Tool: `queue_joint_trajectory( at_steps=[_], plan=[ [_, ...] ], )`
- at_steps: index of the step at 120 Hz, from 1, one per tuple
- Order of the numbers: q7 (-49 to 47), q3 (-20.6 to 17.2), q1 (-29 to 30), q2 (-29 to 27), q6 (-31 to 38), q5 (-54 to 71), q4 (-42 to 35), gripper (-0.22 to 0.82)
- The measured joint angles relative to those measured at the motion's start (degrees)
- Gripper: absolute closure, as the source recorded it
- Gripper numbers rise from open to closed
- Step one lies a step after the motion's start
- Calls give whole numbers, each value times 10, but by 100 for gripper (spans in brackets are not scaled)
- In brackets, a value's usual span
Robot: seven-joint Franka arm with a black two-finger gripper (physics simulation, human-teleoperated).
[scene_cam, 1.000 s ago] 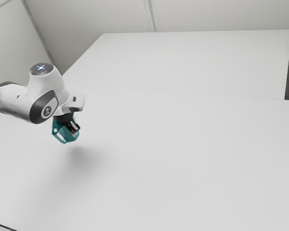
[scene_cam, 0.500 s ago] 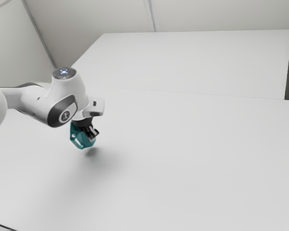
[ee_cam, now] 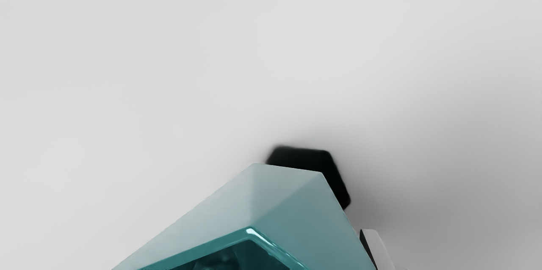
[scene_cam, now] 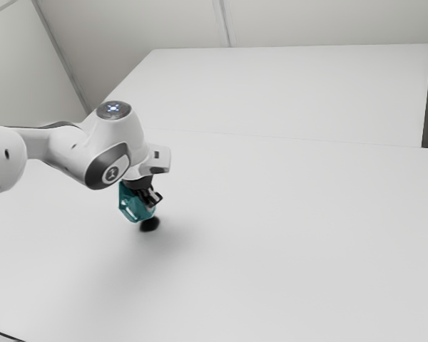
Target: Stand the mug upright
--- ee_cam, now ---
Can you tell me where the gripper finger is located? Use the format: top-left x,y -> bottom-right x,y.
359,229 -> 396,270

